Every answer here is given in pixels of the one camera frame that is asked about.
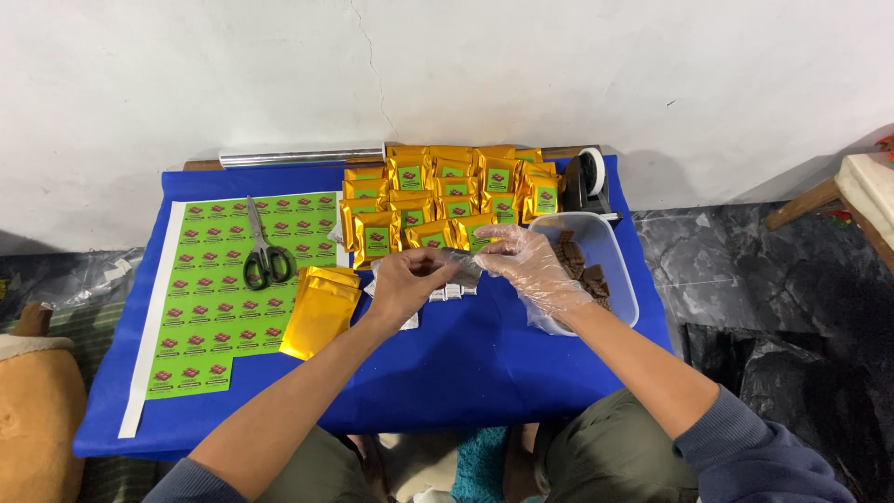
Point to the person's left fingers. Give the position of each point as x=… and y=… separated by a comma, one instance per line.
x=434, y=264

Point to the small foil scrap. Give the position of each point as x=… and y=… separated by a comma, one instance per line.
x=410, y=322

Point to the black tape dispenser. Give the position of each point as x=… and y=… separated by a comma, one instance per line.
x=588, y=185

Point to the row of foil wrapped chocolates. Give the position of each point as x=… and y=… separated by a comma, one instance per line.
x=452, y=292

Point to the clear plastic container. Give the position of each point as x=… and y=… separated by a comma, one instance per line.
x=614, y=258

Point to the silver foil roll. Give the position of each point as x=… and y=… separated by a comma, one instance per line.
x=300, y=157

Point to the blue table cloth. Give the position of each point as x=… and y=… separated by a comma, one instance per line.
x=454, y=370

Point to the group of labelled gold pouches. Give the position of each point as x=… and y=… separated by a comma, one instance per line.
x=447, y=192

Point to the person's right hand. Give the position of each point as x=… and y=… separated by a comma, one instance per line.
x=534, y=272

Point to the person's left hand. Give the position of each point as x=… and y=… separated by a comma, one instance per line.
x=401, y=283

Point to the teal rug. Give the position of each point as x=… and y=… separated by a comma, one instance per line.
x=480, y=464

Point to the wooden stool with white cushion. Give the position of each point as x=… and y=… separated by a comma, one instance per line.
x=859, y=195

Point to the black plastic sheet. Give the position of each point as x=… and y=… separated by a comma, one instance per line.
x=803, y=405

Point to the silver foil piece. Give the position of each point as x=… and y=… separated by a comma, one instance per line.
x=464, y=269

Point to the heap of brown chocolate pieces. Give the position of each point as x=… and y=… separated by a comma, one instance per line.
x=587, y=276

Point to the clear plastic bag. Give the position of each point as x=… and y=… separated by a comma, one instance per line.
x=77, y=279

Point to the person's olive trousers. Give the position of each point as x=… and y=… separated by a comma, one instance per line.
x=614, y=454

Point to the plain gold pouch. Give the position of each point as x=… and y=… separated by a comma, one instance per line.
x=318, y=321
x=328, y=271

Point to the green striped mat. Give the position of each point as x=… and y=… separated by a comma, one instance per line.
x=105, y=482

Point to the green sticker sheet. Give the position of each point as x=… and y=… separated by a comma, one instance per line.
x=209, y=307

